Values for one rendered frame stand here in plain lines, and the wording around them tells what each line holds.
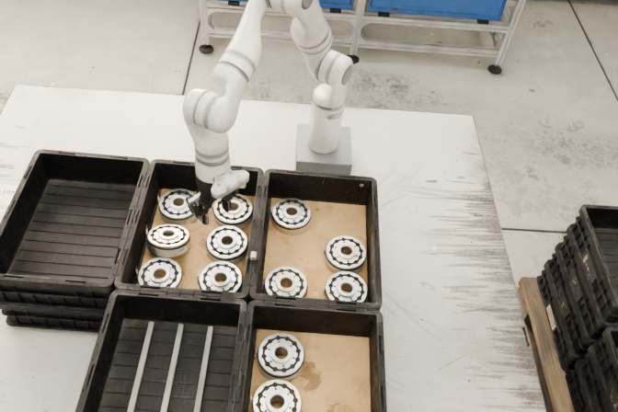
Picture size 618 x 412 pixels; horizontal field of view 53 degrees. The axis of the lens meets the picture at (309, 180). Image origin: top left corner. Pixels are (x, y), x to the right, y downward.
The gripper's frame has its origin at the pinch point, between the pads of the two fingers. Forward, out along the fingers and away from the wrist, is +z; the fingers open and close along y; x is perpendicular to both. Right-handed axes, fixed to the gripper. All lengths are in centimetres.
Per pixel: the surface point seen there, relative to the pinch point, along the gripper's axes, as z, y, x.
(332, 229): 17.3, -28.5, 12.3
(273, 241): 17.3, -13.8, 5.5
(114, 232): 17.5, 15.9, -22.5
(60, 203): 17.3, 21.9, -39.3
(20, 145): 30, 17, -80
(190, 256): 17.3, 5.3, -4.1
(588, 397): 74, -81, 86
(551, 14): 99, -314, -65
